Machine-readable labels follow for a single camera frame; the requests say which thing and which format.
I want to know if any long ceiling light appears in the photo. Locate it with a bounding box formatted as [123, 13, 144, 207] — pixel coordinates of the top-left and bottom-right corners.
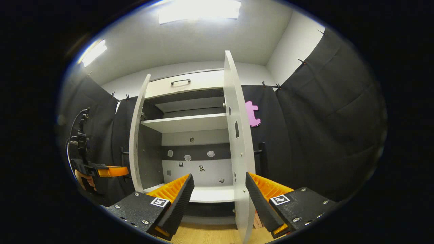
[158, 0, 242, 25]
[77, 39, 108, 67]

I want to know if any white double-door shoe cabinet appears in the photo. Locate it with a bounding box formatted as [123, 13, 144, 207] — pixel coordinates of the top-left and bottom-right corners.
[137, 69, 238, 226]

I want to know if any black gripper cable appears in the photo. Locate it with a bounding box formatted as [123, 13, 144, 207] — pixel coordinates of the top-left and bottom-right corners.
[66, 108, 85, 166]

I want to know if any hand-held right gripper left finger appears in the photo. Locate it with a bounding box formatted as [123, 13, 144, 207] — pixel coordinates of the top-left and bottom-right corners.
[105, 173, 195, 238]

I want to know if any white cabinet shelf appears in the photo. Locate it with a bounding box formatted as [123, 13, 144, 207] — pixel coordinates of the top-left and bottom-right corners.
[144, 185, 236, 204]
[141, 113, 228, 133]

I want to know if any white shoe cabinet door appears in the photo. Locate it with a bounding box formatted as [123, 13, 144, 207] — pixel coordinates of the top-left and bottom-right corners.
[223, 50, 257, 244]
[128, 74, 152, 193]

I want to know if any white cabinet drawer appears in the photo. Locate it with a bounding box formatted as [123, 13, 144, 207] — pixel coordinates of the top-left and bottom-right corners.
[145, 69, 226, 99]

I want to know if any black door handle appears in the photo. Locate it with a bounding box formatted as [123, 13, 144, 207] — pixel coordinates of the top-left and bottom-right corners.
[254, 142, 267, 177]

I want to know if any black backdrop cloth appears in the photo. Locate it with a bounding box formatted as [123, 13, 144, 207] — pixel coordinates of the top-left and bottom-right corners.
[58, 29, 389, 207]

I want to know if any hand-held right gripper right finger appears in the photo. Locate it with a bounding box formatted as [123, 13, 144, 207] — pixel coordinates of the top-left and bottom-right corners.
[245, 172, 339, 239]

